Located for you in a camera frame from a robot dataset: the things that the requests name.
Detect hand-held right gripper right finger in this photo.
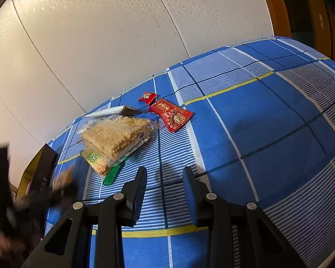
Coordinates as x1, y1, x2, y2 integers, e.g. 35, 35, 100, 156
182, 166, 308, 268

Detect wooden door frame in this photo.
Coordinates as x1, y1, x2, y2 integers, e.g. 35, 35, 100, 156
256, 0, 292, 38

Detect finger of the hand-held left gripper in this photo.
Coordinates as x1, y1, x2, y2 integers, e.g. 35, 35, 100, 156
14, 183, 79, 211
0, 142, 12, 218

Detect dark brown gift box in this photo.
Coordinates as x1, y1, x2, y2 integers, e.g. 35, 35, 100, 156
15, 143, 59, 201

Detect wooden furniture panel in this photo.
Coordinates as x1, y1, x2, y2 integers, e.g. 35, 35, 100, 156
303, 0, 335, 69

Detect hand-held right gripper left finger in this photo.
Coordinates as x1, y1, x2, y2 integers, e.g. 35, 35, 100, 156
22, 166, 148, 268

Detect blue plaid bed sheet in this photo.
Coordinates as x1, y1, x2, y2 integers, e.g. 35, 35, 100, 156
43, 36, 335, 268

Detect white and brown stick packet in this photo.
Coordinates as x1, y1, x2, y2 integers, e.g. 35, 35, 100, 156
84, 105, 145, 118

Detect small red candy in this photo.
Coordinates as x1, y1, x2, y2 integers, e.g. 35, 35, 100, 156
138, 92, 157, 105

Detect clear puffed rice cake packet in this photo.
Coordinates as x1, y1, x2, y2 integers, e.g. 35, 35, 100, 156
77, 116, 160, 166

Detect large red snack packet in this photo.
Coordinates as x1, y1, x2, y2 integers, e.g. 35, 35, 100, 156
147, 98, 194, 132

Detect green label rice cake packet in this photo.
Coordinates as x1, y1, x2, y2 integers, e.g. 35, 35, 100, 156
81, 148, 120, 176

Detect green snack packet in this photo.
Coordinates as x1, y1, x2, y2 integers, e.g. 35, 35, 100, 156
103, 156, 129, 186

